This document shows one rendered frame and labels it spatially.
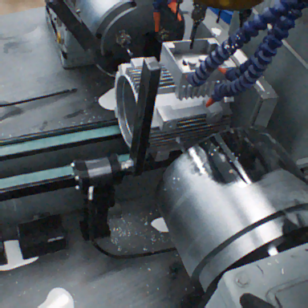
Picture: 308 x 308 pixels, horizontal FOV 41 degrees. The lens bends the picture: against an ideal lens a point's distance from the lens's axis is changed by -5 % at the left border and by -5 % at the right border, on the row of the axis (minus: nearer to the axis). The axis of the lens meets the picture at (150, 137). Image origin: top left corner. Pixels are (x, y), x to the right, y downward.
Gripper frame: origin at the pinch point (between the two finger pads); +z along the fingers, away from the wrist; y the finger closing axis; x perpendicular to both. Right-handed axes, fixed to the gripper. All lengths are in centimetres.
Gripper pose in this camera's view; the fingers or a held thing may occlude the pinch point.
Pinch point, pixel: (82, 33)
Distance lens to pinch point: 79.9
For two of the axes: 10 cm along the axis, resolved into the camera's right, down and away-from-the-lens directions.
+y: -3.5, -7.2, 6.0
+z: 3.6, 4.9, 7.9
